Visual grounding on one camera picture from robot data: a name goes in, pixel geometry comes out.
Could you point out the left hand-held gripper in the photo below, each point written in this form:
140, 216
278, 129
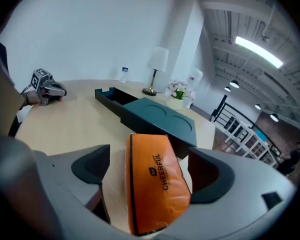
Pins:
38, 80

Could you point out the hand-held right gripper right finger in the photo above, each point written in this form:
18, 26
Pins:
240, 196

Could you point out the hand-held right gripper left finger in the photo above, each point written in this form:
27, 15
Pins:
60, 184

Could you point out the orange packet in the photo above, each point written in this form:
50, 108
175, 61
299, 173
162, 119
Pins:
155, 184

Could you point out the person's left forearm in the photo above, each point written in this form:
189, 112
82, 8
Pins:
3, 96

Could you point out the black box drawer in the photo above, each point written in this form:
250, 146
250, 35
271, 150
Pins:
110, 96

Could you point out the teal box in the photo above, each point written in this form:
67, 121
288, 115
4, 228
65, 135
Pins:
260, 134

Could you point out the clear water bottle blue label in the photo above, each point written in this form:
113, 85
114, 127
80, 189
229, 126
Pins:
125, 72

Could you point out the black pendant lamp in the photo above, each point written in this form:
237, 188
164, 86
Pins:
258, 106
227, 89
234, 84
274, 117

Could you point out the white tables in background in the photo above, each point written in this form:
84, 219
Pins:
230, 109

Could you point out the white shade table lamp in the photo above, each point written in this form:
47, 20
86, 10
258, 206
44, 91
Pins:
158, 56

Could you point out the white flowers in white pot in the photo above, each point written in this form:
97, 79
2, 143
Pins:
178, 91

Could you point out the long ceiling strip light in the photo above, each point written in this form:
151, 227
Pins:
258, 51

